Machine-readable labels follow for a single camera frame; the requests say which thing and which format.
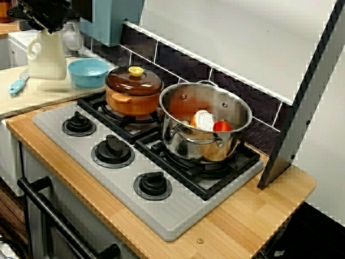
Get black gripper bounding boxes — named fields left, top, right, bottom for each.
left=6, top=0, right=80, bottom=35

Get cream cutting board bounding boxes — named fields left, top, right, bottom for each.
left=0, top=55, right=119, bottom=120

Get brown lid with yellow knob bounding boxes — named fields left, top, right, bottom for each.
left=104, top=66, right=164, bottom=97

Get light blue bowl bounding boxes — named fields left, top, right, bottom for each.
left=67, top=58, right=110, bottom=88

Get black oven door handle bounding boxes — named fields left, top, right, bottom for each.
left=17, top=176, right=121, bottom=259

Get black stove knob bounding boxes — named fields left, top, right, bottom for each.
left=61, top=111, right=97, bottom=138
left=90, top=134, right=135, bottom=169
left=133, top=171, right=173, bottom=201

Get cream plastic jug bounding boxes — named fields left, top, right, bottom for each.
left=26, top=29, right=68, bottom=81

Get orange jar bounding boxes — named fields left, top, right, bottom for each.
left=0, top=1, right=13, bottom=24

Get knife with blue handle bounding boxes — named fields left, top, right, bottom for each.
left=8, top=69, right=31, bottom=96

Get grey toy stove top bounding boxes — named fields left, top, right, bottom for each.
left=32, top=91, right=265, bottom=243

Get black burner grate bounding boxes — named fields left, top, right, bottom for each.
left=77, top=91, right=165, bottom=145
left=134, top=131, right=261, bottom=201

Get orange toy pot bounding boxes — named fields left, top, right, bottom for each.
left=104, top=82, right=164, bottom=118

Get teal plastic box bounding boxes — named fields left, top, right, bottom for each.
left=71, top=0, right=146, bottom=47

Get dark tile backsplash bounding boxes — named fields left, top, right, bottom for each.
left=80, top=21, right=294, bottom=158

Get white and orange toy bread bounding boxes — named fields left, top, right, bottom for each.
left=190, top=110, right=214, bottom=131

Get white toy sink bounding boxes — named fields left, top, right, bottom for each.
left=0, top=28, right=31, bottom=70

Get white toy kitchen cabinet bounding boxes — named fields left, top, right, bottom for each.
left=0, top=118, right=141, bottom=259

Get stainless steel pot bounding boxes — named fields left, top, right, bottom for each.
left=157, top=80, right=253, bottom=164

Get red toy tomato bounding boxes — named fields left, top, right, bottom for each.
left=212, top=120, right=233, bottom=133

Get grey toy faucet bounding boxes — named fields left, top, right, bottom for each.
left=60, top=19, right=83, bottom=59

